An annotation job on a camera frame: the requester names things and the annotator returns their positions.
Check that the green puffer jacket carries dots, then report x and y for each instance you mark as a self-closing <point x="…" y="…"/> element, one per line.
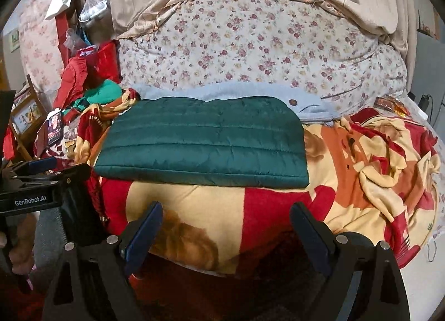
<point x="201" y="140"/>

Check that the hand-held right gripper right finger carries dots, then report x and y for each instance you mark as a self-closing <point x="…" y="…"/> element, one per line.
<point x="311" y="241"/>

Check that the red patterned bed cover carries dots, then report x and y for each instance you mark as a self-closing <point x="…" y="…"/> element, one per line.
<point x="71" y="154"/>

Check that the floral quilt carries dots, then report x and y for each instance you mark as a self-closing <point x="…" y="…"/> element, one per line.
<point x="260" y="46"/>

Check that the black smartphone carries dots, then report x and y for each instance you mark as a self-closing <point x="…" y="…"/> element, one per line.
<point x="55" y="129"/>

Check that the teal green sweater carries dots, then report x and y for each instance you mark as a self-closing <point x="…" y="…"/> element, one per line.
<point x="104" y="93"/>

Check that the metal pot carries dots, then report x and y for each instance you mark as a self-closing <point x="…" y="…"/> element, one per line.
<point x="95" y="25"/>

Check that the white paper bag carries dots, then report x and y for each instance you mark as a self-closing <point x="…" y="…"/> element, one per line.
<point x="61" y="1"/>

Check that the black charger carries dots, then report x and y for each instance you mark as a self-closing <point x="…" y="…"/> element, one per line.
<point x="424" y="101"/>

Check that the red yellow printed blanket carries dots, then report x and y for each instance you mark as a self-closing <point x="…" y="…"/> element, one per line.
<point x="365" y="168"/>

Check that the orange snack packet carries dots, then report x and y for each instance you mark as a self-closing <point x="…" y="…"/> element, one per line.
<point x="391" y="105"/>

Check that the red ruffled garment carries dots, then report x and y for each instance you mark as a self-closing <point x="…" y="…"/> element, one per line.
<point x="73" y="77"/>

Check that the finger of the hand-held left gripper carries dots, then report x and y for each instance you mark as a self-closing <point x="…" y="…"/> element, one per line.
<point x="41" y="165"/>
<point x="62" y="178"/>

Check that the clear plastic bag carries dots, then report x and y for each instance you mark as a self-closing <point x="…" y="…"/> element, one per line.
<point x="74" y="39"/>

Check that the wooden picture frame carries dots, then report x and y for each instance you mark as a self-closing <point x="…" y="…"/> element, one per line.
<point x="27" y="115"/>

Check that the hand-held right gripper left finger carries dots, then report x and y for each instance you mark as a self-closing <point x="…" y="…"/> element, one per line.
<point x="144" y="234"/>

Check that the red puffer jacket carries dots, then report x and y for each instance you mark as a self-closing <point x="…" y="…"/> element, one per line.
<point x="107" y="60"/>

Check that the person's left hand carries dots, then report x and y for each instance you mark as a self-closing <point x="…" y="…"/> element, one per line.
<point x="22" y="244"/>

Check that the brown wallet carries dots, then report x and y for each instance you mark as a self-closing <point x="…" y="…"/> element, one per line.
<point x="41" y="141"/>

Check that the grey cabinet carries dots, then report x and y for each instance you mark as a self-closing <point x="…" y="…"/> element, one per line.
<point x="431" y="63"/>

